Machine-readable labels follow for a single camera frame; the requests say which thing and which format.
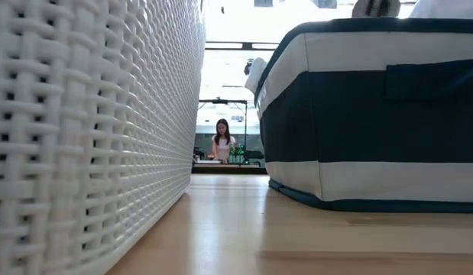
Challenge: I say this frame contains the person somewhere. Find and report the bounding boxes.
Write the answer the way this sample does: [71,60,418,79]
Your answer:
[210,118,237,163]

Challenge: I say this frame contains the white garment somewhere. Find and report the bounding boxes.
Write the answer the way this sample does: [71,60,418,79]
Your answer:
[244,0,473,95]

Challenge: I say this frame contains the green bottles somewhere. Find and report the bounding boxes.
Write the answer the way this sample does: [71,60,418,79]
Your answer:
[229,144,245,165]

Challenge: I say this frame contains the navy white fabric basket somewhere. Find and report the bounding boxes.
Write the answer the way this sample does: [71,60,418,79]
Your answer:
[253,17,473,214]

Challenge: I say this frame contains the white woven plastic basket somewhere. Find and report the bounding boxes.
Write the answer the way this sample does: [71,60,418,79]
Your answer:
[0,0,206,275]

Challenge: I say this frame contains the background table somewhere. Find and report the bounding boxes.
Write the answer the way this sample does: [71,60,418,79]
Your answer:
[191,159,268,176]

